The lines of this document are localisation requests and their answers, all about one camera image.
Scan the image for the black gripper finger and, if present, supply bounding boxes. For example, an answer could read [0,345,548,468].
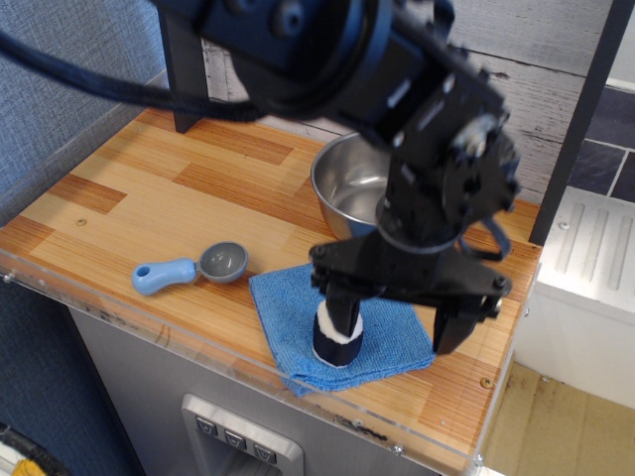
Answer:
[433,297,482,355]
[322,284,360,343]

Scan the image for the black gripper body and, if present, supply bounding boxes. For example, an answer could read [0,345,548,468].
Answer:
[310,232,512,322]

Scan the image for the plush sushi roll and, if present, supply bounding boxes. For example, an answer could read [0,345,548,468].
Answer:
[313,300,363,368]

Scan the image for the blue microfiber cloth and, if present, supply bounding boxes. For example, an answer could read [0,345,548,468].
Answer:
[249,265,435,397]

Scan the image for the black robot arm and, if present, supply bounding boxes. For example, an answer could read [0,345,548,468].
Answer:
[158,1,519,354]

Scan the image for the clear acrylic edge guard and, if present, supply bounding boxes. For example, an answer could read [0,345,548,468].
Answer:
[1,252,485,475]

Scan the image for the white ribbed side unit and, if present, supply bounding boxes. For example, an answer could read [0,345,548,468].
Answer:
[515,187,634,408]

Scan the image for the silver metal bowl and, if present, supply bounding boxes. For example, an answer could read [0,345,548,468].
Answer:
[311,133,390,240]

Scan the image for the blue grey toy scoop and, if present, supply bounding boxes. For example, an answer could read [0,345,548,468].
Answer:
[131,241,249,296]

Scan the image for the silver dispenser button panel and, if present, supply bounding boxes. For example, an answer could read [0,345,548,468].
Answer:
[182,394,305,475]

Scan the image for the grey toy kitchen cabinet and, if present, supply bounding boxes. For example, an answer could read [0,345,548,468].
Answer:
[70,309,433,475]

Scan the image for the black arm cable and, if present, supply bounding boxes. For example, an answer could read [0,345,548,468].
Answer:
[0,29,264,125]

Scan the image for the dark right shelf post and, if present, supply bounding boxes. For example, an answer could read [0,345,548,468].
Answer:
[529,0,634,246]

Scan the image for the dark shelf post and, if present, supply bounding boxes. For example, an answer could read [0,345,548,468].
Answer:
[158,9,208,134]
[529,0,634,246]

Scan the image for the dark left shelf post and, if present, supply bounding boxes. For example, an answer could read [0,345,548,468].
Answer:
[158,9,208,134]

